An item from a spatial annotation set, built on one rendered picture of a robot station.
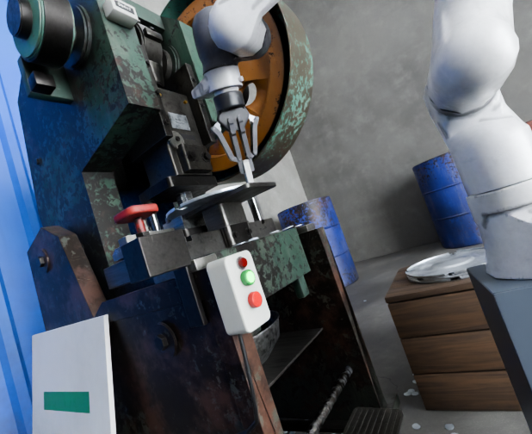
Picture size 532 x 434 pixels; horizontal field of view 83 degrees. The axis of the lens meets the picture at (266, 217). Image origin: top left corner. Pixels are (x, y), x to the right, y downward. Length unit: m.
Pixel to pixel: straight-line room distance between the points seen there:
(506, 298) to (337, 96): 3.93
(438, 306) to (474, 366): 0.18
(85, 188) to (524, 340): 1.05
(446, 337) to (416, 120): 3.23
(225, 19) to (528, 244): 0.64
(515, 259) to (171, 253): 0.56
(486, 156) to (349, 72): 3.84
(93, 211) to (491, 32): 0.97
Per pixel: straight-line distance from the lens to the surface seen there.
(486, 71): 0.54
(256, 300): 0.54
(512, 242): 0.60
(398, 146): 4.03
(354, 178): 4.13
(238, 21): 0.69
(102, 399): 0.94
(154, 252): 0.55
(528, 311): 0.58
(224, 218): 0.81
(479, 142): 0.60
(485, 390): 1.11
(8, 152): 2.10
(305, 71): 1.23
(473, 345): 1.06
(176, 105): 1.03
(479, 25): 0.56
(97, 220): 1.02
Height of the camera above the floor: 0.63
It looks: 5 degrees up
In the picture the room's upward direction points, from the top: 19 degrees counter-clockwise
